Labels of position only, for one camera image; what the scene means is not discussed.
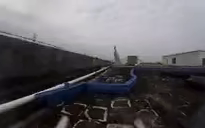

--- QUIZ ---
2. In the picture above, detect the robot's own part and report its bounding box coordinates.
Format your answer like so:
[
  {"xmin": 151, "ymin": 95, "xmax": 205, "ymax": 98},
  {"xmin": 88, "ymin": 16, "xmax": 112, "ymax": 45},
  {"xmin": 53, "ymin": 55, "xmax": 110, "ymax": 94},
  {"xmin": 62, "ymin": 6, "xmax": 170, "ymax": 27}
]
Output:
[
  {"xmin": 133, "ymin": 117, "xmax": 148, "ymax": 128},
  {"xmin": 55, "ymin": 114, "xmax": 72, "ymax": 128}
]

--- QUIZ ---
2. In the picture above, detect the pale slanted tower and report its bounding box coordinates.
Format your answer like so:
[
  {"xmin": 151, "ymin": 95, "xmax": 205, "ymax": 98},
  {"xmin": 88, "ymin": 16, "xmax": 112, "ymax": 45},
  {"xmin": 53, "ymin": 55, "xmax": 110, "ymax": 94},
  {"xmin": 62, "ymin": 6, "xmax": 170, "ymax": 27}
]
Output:
[{"xmin": 112, "ymin": 45, "xmax": 122, "ymax": 65}]

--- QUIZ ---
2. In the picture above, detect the white pipe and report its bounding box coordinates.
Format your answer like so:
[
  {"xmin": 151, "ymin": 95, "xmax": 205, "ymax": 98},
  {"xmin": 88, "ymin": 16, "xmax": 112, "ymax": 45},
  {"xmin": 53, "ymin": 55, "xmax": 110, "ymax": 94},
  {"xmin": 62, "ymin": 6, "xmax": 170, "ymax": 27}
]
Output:
[{"xmin": 0, "ymin": 65, "xmax": 112, "ymax": 118}]

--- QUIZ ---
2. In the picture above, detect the blue barrier tube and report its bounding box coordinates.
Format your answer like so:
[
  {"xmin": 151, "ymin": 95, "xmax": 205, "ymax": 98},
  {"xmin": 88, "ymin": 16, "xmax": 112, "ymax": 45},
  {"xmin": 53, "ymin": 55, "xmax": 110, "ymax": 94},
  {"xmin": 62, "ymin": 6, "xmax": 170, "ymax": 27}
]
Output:
[{"xmin": 34, "ymin": 66, "xmax": 205, "ymax": 108}]

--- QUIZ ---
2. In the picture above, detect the pole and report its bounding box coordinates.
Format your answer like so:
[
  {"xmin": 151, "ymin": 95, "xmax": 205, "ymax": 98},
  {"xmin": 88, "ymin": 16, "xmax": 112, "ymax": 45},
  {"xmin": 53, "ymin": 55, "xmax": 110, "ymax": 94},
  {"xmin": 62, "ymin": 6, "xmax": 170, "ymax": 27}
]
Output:
[{"xmin": 32, "ymin": 32, "xmax": 38, "ymax": 43}]

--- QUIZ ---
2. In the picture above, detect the dark long wall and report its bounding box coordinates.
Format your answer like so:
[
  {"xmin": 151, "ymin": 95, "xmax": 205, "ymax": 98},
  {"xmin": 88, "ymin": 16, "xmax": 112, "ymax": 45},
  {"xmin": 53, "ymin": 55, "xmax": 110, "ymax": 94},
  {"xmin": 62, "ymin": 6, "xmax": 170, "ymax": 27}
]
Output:
[{"xmin": 0, "ymin": 29, "xmax": 113, "ymax": 108}]

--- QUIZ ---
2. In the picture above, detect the small grey building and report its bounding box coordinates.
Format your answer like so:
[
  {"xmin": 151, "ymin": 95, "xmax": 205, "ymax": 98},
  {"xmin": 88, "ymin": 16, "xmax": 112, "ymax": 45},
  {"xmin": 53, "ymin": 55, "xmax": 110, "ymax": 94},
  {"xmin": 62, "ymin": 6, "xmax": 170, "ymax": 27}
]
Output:
[{"xmin": 126, "ymin": 55, "xmax": 140, "ymax": 66}]

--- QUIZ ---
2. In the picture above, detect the white flat-roofed building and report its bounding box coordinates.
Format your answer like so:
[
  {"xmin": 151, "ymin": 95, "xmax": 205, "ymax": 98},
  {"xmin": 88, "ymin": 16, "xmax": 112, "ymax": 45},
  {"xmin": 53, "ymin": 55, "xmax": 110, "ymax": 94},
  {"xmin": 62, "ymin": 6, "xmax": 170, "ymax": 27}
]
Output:
[{"xmin": 161, "ymin": 49, "xmax": 205, "ymax": 67}]

